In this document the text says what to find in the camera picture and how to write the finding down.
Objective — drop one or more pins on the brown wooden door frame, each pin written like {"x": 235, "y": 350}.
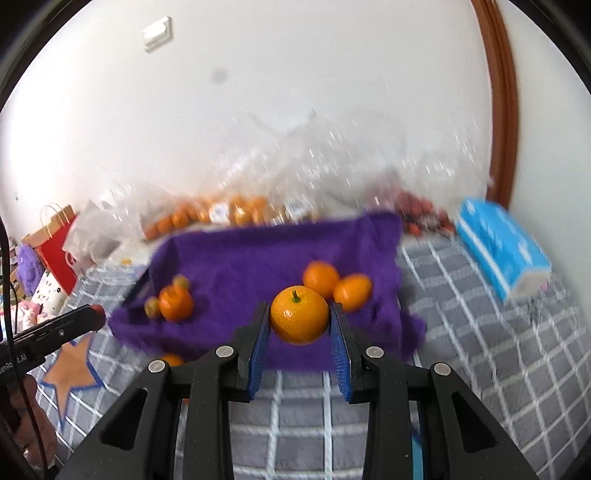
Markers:
{"x": 501, "y": 92}

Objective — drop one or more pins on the grey checked blanket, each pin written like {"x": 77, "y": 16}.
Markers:
{"x": 461, "y": 332}

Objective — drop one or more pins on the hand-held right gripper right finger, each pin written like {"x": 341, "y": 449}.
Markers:
{"x": 339, "y": 350}

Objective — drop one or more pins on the bagged tangerines pile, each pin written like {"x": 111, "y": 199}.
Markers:
{"x": 240, "y": 210}

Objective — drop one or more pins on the small yellow-green fruit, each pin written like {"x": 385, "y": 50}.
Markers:
{"x": 151, "y": 306}
{"x": 181, "y": 281}

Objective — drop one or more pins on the purple cloth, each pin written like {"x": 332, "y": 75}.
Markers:
{"x": 240, "y": 258}

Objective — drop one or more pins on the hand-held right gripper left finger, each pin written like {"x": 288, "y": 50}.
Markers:
{"x": 258, "y": 350}

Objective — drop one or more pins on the white wall switch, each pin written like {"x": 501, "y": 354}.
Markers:
{"x": 156, "y": 32}

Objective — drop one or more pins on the white plastic bag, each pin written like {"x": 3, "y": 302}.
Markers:
{"x": 87, "y": 235}

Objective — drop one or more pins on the pile of red fruits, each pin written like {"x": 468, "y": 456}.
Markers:
{"x": 420, "y": 212}

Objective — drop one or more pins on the purple fluffy item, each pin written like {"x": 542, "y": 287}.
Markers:
{"x": 28, "y": 270}

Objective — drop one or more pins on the brown kraft paper bag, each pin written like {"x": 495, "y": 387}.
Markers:
{"x": 55, "y": 221}

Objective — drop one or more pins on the person's left hand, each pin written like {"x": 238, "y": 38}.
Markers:
{"x": 39, "y": 424}

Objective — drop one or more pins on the red paper bag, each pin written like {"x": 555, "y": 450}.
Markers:
{"x": 57, "y": 261}

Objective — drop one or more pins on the clear plastic bag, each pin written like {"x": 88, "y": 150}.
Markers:
{"x": 268, "y": 161}
{"x": 392, "y": 157}
{"x": 134, "y": 203}

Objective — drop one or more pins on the blue tissue pack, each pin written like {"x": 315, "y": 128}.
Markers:
{"x": 498, "y": 244}

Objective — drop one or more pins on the tangerine with stem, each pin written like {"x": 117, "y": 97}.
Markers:
{"x": 299, "y": 318}

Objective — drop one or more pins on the white spotted bag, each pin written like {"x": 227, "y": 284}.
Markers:
{"x": 48, "y": 293}

